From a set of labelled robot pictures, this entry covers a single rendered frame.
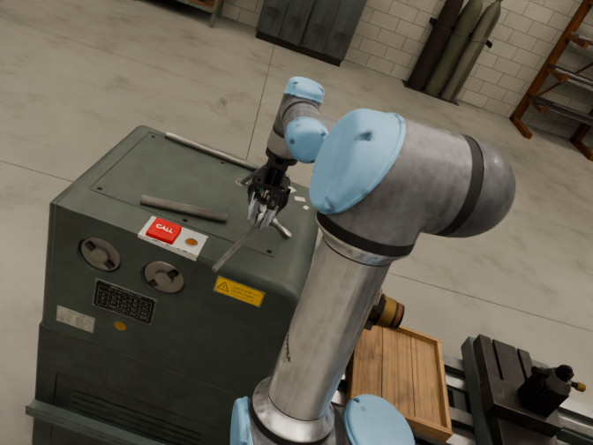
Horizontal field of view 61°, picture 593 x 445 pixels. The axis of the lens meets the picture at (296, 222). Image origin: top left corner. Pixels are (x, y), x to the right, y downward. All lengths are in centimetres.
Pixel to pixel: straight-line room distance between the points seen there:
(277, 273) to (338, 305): 56
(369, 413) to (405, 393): 80
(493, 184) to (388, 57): 747
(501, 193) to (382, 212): 13
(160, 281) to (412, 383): 83
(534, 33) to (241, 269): 763
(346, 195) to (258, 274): 63
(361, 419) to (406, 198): 37
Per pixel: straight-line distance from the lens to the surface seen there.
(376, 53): 795
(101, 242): 119
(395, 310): 143
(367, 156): 48
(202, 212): 119
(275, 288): 110
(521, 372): 178
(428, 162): 51
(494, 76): 845
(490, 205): 55
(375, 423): 77
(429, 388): 164
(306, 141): 87
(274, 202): 106
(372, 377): 155
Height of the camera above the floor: 196
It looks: 33 degrees down
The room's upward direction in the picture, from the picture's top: 22 degrees clockwise
